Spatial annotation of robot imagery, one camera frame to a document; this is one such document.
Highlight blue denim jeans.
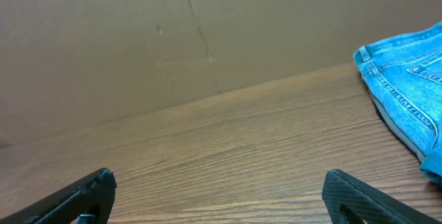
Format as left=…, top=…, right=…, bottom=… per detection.
left=354, top=24, right=441, bottom=184

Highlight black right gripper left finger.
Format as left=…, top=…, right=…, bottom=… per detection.
left=1, top=168, right=117, bottom=224

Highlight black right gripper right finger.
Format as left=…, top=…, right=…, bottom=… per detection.
left=322, top=169, right=441, bottom=224

